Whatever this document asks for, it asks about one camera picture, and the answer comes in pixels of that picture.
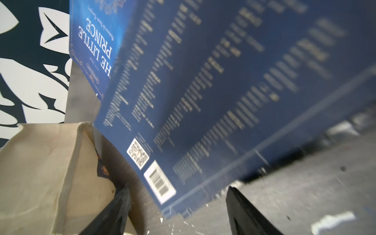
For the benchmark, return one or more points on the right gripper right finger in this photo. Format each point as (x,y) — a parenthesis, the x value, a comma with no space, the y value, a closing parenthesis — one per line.
(245,218)

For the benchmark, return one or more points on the dark blue bottom book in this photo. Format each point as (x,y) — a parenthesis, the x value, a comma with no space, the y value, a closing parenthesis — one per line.
(97,29)

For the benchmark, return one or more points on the cream canvas tote bag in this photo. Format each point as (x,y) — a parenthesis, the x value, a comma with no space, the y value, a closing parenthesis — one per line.
(52,181)

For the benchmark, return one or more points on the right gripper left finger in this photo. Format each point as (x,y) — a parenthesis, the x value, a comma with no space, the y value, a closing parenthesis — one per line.
(112,220)

